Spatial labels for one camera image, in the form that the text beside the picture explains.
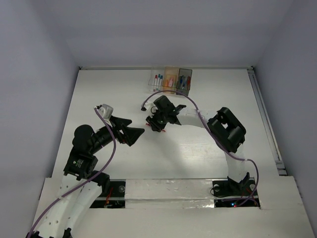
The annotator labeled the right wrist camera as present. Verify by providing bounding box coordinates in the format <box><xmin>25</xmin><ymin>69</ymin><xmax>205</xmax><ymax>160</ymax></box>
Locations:
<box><xmin>141</xmin><ymin>102</ymin><xmax>157</xmax><ymax>116</ymax></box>

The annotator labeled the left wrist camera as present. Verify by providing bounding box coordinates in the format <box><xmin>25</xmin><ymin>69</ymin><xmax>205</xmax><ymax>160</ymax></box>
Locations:
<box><xmin>94</xmin><ymin>104</ymin><xmax>113</xmax><ymax>120</ymax></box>

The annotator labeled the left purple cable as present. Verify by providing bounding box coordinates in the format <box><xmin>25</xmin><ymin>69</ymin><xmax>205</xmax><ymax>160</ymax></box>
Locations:
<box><xmin>26</xmin><ymin>106</ymin><xmax>117</xmax><ymax>236</ymax></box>

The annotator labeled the blue capped white marker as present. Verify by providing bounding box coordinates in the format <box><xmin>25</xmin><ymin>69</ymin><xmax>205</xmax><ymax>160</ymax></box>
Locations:
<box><xmin>159</xmin><ymin>75</ymin><xmax>163</xmax><ymax>86</ymax></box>

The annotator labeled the orange plastic container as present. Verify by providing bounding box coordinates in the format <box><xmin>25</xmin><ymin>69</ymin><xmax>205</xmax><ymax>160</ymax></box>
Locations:
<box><xmin>162</xmin><ymin>66</ymin><xmax>179</xmax><ymax>94</ymax></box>

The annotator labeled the grey plastic container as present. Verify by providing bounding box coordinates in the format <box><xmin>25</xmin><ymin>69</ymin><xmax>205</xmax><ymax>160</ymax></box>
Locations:
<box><xmin>176</xmin><ymin>68</ymin><xmax>193</xmax><ymax>96</ymax></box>

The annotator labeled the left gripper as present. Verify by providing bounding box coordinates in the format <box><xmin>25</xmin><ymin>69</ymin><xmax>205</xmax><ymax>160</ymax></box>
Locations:
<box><xmin>90</xmin><ymin>115</ymin><xmax>144</xmax><ymax>153</ymax></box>

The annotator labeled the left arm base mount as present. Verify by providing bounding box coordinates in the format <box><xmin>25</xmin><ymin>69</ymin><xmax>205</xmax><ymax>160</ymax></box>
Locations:
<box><xmin>90</xmin><ymin>173</ymin><xmax>126</xmax><ymax>209</ymax></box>

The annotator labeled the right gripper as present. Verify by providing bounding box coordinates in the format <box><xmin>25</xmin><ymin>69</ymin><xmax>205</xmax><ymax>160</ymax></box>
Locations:
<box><xmin>147</xmin><ymin>108</ymin><xmax>169</xmax><ymax>131</ymax></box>

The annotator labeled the red pen thin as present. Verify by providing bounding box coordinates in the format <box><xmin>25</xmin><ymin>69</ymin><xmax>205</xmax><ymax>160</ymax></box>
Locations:
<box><xmin>187</xmin><ymin>76</ymin><xmax>191</xmax><ymax>90</ymax></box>

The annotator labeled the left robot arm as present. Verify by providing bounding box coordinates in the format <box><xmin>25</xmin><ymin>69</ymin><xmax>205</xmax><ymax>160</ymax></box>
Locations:
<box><xmin>27</xmin><ymin>116</ymin><xmax>145</xmax><ymax>238</ymax></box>

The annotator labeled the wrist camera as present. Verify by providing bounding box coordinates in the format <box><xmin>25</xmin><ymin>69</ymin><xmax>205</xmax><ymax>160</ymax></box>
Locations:
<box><xmin>141</xmin><ymin>102</ymin><xmax>157</xmax><ymax>116</ymax></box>
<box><xmin>94</xmin><ymin>104</ymin><xmax>113</xmax><ymax>120</ymax></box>

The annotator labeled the clear plastic container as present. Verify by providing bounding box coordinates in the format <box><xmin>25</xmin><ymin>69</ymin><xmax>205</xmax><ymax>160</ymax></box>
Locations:
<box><xmin>148</xmin><ymin>66</ymin><xmax>165</xmax><ymax>93</ymax></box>

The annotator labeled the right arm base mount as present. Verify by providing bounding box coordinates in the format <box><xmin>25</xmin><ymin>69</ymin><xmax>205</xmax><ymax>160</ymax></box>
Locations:
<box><xmin>210</xmin><ymin>173</ymin><xmax>260</xmax><ymax>208</ymax></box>

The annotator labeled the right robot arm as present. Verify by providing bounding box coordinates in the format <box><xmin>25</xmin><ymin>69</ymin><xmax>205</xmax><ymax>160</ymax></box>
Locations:
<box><xmin>141</xmin><ymin>96</ymin><xmax>249</xmax><ymax>194</ymax></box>

